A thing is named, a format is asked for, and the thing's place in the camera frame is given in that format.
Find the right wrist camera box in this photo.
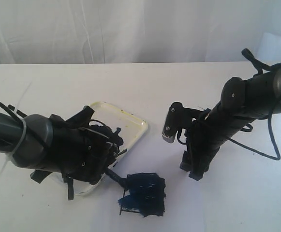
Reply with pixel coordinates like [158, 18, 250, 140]
[162, 102, 201, 145]

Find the thin black paintbrush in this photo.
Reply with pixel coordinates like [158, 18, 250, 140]
[105, 168, 130, 190]

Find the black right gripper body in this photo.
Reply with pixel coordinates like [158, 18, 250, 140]
[184, 126, 224, 169]

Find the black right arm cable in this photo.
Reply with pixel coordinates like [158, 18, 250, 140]
[229, 48, 281, 160]

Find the white backdrop curtain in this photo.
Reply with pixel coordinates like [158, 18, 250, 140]
[0, 0, 281, 64]

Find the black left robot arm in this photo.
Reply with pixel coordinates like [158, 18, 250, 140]
[0, 106, 124, 200]

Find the white paint tray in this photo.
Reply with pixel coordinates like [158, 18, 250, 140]
[50, 101, 148, 196]

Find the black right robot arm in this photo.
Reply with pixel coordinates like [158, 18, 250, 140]
[180, 68, 281, 181]

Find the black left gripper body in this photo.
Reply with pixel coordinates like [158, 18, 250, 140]
[60, 120, 125, 186]

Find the white paper sheet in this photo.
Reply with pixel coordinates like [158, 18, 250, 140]
[99, 135, 228, 232]

